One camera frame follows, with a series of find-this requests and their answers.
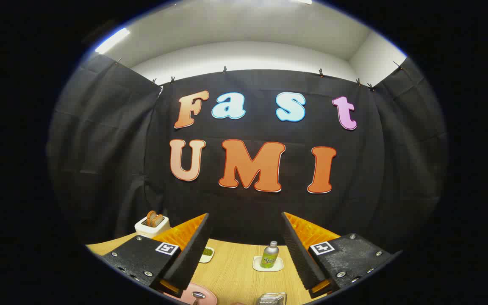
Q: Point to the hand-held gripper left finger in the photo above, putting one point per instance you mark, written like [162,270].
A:
[193,254]

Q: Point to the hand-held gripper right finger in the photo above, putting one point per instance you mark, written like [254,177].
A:
[301,258]

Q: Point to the white divided bean dish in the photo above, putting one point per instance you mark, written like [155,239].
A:
[207,253]

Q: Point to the white square saucer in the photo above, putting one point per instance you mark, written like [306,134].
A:
[278,267]

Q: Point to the green soda bottle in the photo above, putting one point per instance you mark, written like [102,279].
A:
[270,256]

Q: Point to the pink round plate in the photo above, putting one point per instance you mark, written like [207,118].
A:
[184,296]

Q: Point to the cream toaster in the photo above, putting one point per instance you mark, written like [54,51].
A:
[153,231]

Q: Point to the perforated metal basket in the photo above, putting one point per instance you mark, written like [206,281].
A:
[271,298]

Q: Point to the toast slice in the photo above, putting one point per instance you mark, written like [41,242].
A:
[154,219]

